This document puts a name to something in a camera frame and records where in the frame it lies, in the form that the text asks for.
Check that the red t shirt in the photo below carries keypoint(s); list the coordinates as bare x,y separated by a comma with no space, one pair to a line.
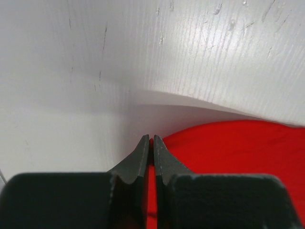
245,146

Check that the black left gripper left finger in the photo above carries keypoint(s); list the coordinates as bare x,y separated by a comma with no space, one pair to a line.
116,199

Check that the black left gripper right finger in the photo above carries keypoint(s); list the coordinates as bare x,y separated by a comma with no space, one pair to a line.
187,200

